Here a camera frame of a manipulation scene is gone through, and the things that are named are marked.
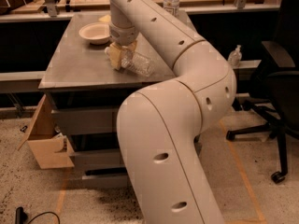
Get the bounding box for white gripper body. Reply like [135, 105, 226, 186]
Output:
[109, 23, 139, 46]

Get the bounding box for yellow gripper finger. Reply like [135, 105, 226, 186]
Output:
[109, 42, 123, 70]
[126, 40, 137, 51]

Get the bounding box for clear crinkled water bottle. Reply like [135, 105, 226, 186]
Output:
[105, 47, 154, 77]

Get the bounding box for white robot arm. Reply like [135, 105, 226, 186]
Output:
[109, 0, 236, 224]

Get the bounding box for tall labelled water bottle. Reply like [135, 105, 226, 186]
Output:
[163, 0, 179, 17]

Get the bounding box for white paper bowl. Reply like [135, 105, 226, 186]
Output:
[78, 22, 110, 45]

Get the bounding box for yellow sponge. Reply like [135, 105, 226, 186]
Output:
[99, 15, 111, 23]

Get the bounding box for grey drawer cabinet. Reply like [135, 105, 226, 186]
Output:
[38, 10, 204, 190]

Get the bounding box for top grey drawer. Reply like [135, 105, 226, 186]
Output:
[51, 107, 118, 135]

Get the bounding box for open cardboard box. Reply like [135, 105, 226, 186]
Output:
[18, 95, 74, 169]

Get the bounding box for bottom grey drawer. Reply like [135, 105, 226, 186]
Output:
[82, 174, 130, 189]

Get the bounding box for black office chair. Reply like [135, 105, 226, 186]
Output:
[226, 0, 299, 183]

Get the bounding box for black cable with plug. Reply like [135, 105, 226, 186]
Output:
[15, 206, 61, 224]

